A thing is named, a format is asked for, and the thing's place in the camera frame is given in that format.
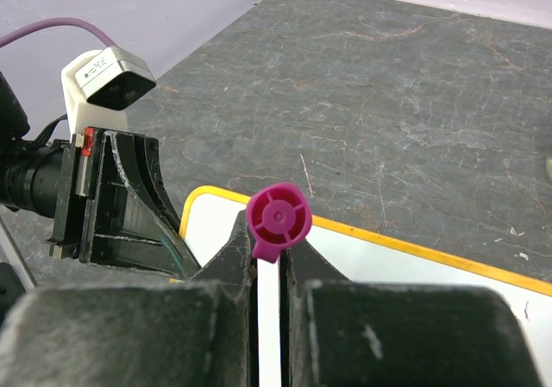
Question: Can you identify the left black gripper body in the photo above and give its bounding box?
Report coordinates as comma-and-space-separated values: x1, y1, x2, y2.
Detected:
47, 128, 97, 260

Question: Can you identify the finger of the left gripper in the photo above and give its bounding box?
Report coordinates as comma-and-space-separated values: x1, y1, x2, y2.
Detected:
79, 130, 201, 279

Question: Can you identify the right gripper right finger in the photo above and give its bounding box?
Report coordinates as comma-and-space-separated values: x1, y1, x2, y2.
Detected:
280, 242, 542, 386

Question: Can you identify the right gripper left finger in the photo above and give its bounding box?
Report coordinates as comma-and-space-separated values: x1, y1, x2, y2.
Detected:
1, 212, 259, 386

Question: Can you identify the yellow framed whiteboard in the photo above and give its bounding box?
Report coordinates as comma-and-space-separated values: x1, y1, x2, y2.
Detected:
179, 185, 551, 386

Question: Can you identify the magenta marker cap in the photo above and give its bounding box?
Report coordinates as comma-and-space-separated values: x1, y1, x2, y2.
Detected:
245, 182, 312, 264

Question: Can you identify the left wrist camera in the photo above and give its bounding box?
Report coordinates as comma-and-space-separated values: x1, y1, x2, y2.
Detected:
60, 46, 156, 135

